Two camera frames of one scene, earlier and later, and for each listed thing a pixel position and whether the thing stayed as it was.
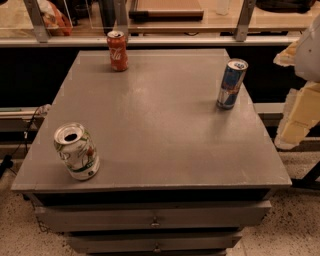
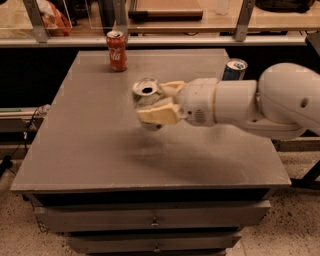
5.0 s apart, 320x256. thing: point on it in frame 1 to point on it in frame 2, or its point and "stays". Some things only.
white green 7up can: x=78 y=150 to x=146 y=92
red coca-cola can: x=118 y=51 stays
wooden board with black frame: x=167 y=10 stays
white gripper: x=309 y=53 to x=196 y=101
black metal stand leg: x=309 y=181 stays
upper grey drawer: x=151 y=216 stays
